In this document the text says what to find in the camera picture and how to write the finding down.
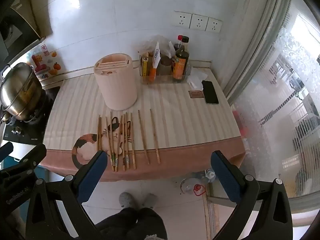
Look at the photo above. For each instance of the steel cooking pot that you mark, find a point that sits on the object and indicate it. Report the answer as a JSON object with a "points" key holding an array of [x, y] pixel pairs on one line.
{"points": [[17, 92]]}

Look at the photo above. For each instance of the black gas stove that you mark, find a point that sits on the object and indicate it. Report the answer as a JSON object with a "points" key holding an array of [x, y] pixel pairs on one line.
{"points": [[25, 135]]}

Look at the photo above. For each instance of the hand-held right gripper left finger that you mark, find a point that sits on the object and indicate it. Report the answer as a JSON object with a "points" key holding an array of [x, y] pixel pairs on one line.
{"points": [[92, 175]]}

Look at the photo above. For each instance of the brown jar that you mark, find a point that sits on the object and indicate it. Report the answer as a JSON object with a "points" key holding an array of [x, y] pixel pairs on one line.
{"points": [[165, 65]]}

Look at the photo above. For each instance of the glass jar red lid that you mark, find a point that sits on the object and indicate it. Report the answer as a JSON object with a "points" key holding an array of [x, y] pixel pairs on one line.
{"points": [[192, 187]]}

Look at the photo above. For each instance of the row of wooden chopsticks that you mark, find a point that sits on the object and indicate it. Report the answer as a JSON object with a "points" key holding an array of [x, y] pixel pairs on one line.
{"points": [[143, 135]]}

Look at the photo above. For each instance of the dark bottle orange label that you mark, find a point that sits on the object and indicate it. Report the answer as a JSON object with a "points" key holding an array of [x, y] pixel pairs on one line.
{"points": [[180, 65]]}

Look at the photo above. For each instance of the black smartphone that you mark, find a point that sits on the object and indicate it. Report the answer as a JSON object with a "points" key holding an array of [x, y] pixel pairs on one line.
{"points": [[210, 92]]}

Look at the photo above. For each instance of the person's legs in dark pants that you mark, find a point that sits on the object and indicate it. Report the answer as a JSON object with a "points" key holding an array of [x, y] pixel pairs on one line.
{"points": [[132, 222]]}

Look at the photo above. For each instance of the range hood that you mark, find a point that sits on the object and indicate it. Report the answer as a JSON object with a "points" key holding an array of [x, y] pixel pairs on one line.
{"points": [[15, 30]]}

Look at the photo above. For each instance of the clear plastic bottle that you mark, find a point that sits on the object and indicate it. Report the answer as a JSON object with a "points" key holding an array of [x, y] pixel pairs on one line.
{"points": [[205, 175]]}

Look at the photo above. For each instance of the yellow box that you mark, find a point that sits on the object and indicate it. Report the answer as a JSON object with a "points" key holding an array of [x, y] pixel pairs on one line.
{"points": [[143, 65]]}

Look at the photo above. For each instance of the striped cat print tablecloth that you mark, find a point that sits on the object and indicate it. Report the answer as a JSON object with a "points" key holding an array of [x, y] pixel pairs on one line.
{"points": [[175, 110]]}

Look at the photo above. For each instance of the dark bottle red cap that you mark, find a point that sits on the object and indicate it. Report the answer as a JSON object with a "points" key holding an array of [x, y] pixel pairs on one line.
{"points": [[178, 45]]}

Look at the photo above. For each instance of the pink utensil holder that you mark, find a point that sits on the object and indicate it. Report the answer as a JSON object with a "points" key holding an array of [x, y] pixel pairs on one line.
{"points": [[117, 85]]}

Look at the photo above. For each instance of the white wall socket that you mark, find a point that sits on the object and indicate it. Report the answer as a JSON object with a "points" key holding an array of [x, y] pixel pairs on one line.
{"points": [[198, 22], [181, 19], [213, 25]]}

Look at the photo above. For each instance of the brown coaster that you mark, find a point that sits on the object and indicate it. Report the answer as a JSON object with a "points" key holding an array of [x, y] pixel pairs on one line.
{"points": [[196, 95]]}

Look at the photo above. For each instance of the white tissue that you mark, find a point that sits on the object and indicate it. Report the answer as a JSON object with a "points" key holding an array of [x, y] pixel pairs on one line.
{"points": [[196, 78]]}

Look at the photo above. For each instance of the frosted sliding glass door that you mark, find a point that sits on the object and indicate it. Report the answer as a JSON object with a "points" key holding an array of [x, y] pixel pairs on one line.
{"points": [[275, 105]]}

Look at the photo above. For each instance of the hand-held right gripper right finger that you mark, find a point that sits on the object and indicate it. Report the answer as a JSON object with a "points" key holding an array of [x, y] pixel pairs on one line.
{"points": [[225, 177]]}

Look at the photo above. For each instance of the fruit wall sticker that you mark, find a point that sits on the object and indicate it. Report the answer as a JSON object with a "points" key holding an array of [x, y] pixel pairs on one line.
{"points": [[40, 65]]}

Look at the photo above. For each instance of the clear condiment tray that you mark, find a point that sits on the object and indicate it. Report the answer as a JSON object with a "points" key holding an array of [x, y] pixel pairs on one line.
{"points": [[165, 78]]}

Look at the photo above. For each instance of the teal cabinet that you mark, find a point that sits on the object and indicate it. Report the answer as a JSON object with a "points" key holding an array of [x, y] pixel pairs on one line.
{"points": [[41, 173]]}

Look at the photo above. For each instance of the clear plastic bag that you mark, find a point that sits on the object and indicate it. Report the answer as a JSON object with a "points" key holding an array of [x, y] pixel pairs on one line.
{"points": [[150, 43]]}

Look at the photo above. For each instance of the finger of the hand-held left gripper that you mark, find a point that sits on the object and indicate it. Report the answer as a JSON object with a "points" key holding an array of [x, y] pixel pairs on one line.
{"points": [[6, 150], [35, 155]]}

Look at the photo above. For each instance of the grey slipper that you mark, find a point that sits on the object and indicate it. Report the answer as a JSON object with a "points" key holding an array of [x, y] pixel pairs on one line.
{"points": [[127, 199]]}

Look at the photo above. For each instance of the white and orange packet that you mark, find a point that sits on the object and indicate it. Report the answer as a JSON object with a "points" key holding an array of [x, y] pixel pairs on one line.
{"points": [[155, 55]]}

